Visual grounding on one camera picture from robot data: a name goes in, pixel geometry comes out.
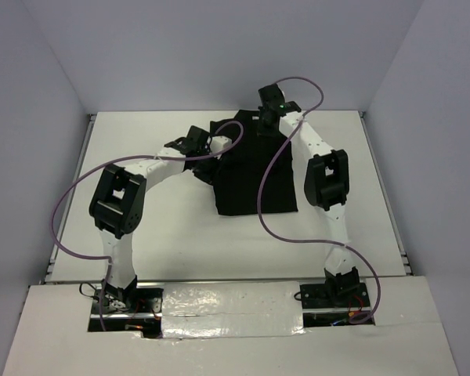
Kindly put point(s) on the silver foil sheet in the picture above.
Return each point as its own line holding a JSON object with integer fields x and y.
{"x": 231, "y": 310}

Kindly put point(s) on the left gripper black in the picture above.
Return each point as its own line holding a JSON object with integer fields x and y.
{"x": 208, "y": 177}

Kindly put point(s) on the aluminium rail right edge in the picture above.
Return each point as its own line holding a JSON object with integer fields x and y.
{"x": 403, "y": 253}

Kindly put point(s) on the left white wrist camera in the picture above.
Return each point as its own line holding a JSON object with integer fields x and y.
{"x": 219, "y": 144}

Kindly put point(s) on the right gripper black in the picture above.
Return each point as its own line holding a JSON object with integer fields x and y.
{"x": 264, "y": 131}

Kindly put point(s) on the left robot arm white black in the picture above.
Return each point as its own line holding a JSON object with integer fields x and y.
{"x": 118, "y": 202}

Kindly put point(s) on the aluminium rail edge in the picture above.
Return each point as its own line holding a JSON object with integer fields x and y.
{"x": 403, "y": 253}
{"x": 61, "y": 209}

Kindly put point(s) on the white foam board front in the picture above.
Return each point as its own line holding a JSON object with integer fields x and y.
{"x": 53, "y": 338}

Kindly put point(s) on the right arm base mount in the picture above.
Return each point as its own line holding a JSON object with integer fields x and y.
{"x": 318, "y": 298}

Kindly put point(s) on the aluminium rail left edge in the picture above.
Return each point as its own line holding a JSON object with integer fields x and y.
{"x": 61, "y": 209}

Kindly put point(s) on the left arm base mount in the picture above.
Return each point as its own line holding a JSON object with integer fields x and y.
{"x": 142, "y": 313}

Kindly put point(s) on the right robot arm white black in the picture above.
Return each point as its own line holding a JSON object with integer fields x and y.
{"x": 326, "y": 187}

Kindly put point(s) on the black long sleeve shirt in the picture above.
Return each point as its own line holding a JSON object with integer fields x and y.
{"x": 237, "y": 181}

